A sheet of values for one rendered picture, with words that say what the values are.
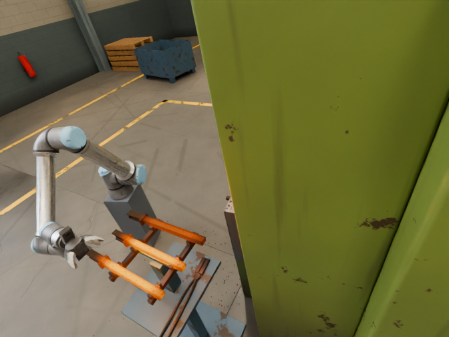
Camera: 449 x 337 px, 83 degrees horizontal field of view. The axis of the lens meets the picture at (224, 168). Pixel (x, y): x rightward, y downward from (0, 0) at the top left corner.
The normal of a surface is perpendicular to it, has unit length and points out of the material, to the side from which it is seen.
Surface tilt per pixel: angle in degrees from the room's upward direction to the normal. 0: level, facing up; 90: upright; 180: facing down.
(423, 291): 90
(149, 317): 0
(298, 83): 90
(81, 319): 0
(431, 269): 90
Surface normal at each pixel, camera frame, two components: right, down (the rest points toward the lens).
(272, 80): -0.36, 0.62
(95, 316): -0.16, -0.78
